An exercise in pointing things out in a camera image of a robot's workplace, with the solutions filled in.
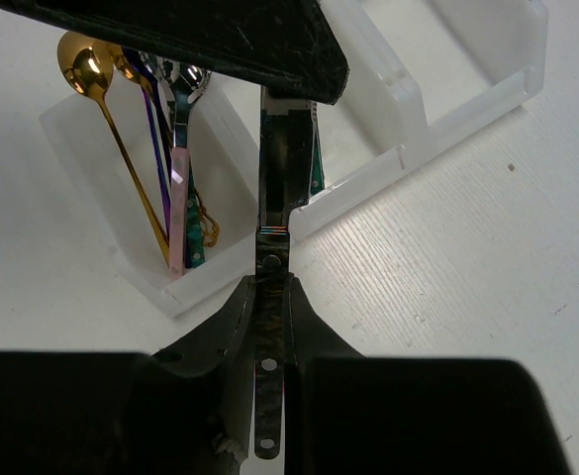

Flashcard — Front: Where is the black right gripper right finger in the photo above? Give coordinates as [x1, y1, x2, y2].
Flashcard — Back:
[283, 278, 570, 474]

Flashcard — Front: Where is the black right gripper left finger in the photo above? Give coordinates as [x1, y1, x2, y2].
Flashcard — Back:
[0, 277, 255, 474]

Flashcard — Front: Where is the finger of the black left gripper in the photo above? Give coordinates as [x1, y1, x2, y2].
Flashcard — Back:
[11, 1, 349, 104]

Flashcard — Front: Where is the knife with dark handle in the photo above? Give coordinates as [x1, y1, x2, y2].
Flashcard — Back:
[253, 86, 314, 460]

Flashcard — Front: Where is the silver spoon green handle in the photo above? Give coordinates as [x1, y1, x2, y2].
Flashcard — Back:
[170, 62, 216, 268]

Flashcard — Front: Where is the silver spoon pink handle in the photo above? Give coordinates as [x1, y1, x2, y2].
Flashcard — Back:
[140, 52, 189, 279]

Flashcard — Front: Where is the silver fork green handle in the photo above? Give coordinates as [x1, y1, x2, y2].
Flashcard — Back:
[310, 123, 325, 196]

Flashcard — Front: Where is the purple metallic spoon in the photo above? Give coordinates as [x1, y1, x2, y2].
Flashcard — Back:
[122, 47, 170, 234]

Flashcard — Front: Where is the gold spoon ornate handle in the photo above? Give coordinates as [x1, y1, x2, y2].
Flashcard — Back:
[56, 32, 221, 268]

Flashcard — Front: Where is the gold spoon plain handle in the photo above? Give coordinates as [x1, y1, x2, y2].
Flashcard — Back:
[107, 43, 144, 87]

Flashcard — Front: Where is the white three-compartment plastic tray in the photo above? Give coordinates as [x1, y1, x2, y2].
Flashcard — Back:
[41, 1, 548, 317]

